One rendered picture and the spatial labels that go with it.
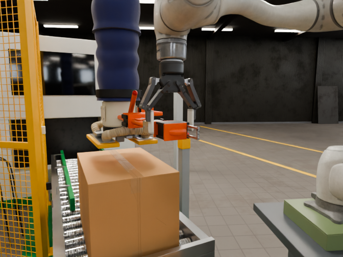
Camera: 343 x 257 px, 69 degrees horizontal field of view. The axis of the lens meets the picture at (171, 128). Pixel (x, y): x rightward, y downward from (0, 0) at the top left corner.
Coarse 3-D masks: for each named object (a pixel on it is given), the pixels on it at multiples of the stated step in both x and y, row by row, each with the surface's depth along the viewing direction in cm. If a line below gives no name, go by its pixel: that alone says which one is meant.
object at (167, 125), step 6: (174, 120) 81; (156, 126) 78; (162, 126) 75; (168, 126) 71; (174, 126) 72; (180, 126) 73; (186, 126) 74; (156, 132) 78; (162, 132) 75; (168, 132) 72; (186, 132) 74; (162, 138) 74; (168, 138) 72; (174, 138) 73; (180, 138) 74; (186, 138) 75
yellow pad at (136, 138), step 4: (136, 136) 129; (140, 136) 128; (132, 140) 127; (136, 140) 121; (140, 140) 120; (144, 140) 120; (148, 140) 121; (152, 140) 121; (156, 140) 122; (140, 144) 119; (144, 144) 120
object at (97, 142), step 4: (88, 136) 133; (92, 136) 130; (96, 136) 129; (100, 136) 129; (92, 140) 122; (96, 140) 120; (100, 140) 117; (112, 140) 117; (96, 144) 112; (100, 144) 110; (104, 144) 111; (108, 144) 112; (112, 144) 113; (116, 144) 113; (100, 148) 111
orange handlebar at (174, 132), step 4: (144, 112) 140; (156, 112) 143; (160, 112) 144; (120, 116) 117; (132, 120) 101; (136, 120) 97; (140, 120) 95; (136, 124) 97; (140, 124) 92; (172, 128) 72; (176, 128) 72; (180, 128) 72; (184, 128) 73; (172, 132) 71; (176, 132) 71; (180, 132) 71; (184, 132) 72
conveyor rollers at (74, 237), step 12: (60, 168) 258; (72, 168) 262; (60, 180) 225; (72, 180) 222; (60, 192) 193; (72, 216) 155; (72, 228) 146; (72, 240) 130; (84, 240) 132; (180, 240) 129; (72, 252) 121; (84, 252) 123
